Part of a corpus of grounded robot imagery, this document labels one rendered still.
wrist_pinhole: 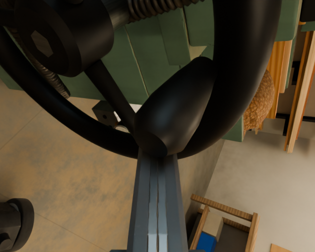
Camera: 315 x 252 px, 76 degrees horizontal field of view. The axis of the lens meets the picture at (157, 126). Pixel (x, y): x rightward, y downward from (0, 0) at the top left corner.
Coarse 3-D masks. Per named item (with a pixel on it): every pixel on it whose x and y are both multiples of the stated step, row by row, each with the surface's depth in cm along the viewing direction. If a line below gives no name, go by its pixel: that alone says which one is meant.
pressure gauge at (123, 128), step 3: (120, 120) 47; (117, 123) 50; (120, 123) 45; (114, 126) 46; (117, 126) 46; (120, 126) 44; (123, 126) 44; (117, 129) 47; (120, 129) 46; (123, 129) 45; (126, 129) 45; (129, 132) 45
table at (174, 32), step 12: (168, 12) 19; (180, 12) 19; (168, 24) 20; (180, 24) 19; (168, 36) 21; (180, 36) 20; (168, 48) 22; (180, 48) 21; (192, 48) 21; (204, 48) 24; (168, 60) 23; (180, 60) 22; (240, 120) 35; (228, 132) 39; (240, 132) 37
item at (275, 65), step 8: (272, 48) 40; (280, 48) 39; (272, 56) 40; (280, 56) 40; (272, 64) 41; (280, 64) 41; (272, 72) 42; (280, 72) 42; (272, 104) 47; (272, 112) 49
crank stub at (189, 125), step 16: (192, 64) 10; (208, 64) 10; (176, 80) 9; (192, 80) 9; (208, 80) 9; (160, 96) 8; (176, 96) 8; (192, 96) 8; (208, 96) 9; (144, 112) 8; (160, 112) 7; (176, 112) 7; (192, 112) 8; (144, 128) 7; (160, 128) 7; (176, 128) 7; (192, 128) 8; (144, 144) 8; (160, 144) 7; (176, 144) 7
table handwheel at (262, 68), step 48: (48, 0) 12; (96, 0) 15; (240, 0) 8; (0, 48) 22; (48, 48) 14; (96, 48) 15; (240, 48) 9; (48, 96) 25; (240, 96) 11; (96, 144) 25; (192, 144) 15
